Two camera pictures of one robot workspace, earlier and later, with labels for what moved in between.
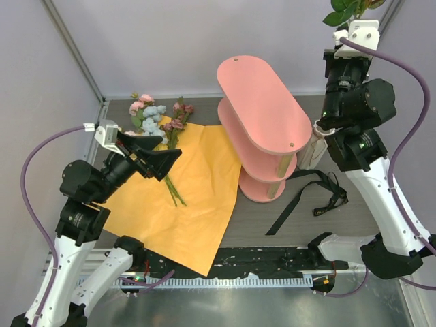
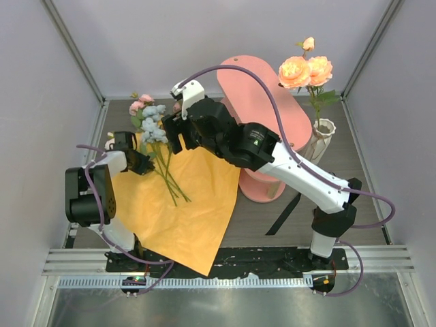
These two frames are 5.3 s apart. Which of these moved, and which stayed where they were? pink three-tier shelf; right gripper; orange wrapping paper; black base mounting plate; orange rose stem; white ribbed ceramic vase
Moved: orange rose stem; right gripper
Stayed: black base mounting plate; white ribbed ceramic vase; orange wrapping paper; pink three-tier shelf
